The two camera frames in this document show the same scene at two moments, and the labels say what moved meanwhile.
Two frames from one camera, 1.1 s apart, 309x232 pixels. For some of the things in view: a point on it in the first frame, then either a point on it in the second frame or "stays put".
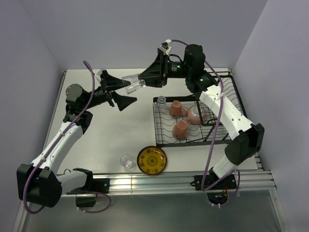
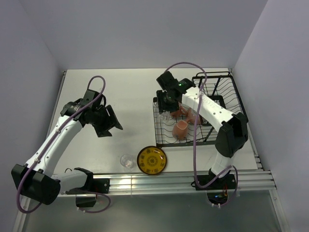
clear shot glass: [132, 83] to [164, 116]
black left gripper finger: [111, 83] to [113, 117]
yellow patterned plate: [151, 160] stays put
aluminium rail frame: [144, 183] stays put
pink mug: [179, 130] stays put
